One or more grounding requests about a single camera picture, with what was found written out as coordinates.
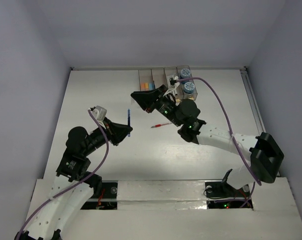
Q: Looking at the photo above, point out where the purple cable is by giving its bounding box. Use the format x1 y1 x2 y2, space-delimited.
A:
175 76 263 208
15 111 110 238

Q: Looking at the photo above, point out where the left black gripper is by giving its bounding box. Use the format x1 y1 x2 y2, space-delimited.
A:
83 116 132 155

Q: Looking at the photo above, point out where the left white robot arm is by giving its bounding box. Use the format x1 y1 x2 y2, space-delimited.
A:
15 118 133 240

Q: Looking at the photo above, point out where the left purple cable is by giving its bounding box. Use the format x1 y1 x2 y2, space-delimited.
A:
15 111 110 238

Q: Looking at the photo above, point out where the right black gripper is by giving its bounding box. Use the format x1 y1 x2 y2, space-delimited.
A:
132 84 183 127

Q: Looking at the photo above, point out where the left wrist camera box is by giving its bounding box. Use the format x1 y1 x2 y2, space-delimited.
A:
88 105 107 124

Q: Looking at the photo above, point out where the red gel pen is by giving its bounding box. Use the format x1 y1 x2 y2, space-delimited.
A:
151 122 172 129

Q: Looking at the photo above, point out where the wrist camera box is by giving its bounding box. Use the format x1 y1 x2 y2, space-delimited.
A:
166 74 180 96
88 105 107 124

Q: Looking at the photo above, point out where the blue tape roll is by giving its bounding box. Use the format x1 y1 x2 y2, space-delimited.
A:
179 68 191 79
183 81 195 94

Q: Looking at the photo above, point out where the blue highlighter pen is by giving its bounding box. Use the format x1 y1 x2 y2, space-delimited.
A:
148 82 155 90

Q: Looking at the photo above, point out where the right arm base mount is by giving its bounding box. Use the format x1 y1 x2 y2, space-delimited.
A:
203 169 253 209

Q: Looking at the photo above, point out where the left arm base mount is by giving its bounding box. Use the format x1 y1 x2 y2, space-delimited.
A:
81 181 118 210

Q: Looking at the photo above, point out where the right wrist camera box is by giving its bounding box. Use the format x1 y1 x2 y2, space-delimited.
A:
166 74 180 96

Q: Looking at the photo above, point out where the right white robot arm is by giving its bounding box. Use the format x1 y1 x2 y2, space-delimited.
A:
131 85 284 196

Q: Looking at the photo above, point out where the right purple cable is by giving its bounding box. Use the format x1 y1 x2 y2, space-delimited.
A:
175 76 263 208

